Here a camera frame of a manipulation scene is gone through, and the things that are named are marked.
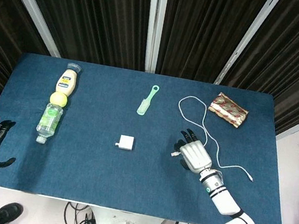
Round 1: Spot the light green brush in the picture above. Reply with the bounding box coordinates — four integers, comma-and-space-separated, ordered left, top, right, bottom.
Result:
135, 82, 161, 118

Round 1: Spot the yellow lemon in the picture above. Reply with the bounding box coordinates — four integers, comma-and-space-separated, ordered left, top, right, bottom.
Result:
49, 90, 69, 108

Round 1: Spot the clear green-label water bottle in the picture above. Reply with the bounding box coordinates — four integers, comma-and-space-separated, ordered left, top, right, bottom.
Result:
33, 101, 65, 147

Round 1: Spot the yellow lotion bottle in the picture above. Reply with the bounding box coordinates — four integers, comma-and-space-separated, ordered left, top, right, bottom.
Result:
54, 60, 84, 98

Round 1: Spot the blue table cloth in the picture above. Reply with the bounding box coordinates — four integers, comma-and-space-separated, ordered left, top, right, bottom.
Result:
0, 48, 299, 224

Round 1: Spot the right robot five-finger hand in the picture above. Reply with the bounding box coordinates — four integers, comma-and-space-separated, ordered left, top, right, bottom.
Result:
168, 126, 217, 176

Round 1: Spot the white charger block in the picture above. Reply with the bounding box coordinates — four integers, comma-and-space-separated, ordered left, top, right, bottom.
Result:
114, 133, 136, 152

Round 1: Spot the white cable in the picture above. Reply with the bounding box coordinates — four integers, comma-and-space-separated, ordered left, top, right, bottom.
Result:
168, 94, 267, 183

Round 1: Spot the gold red snack packet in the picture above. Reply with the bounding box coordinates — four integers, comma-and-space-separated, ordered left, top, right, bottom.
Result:
205, 90, 253, 131

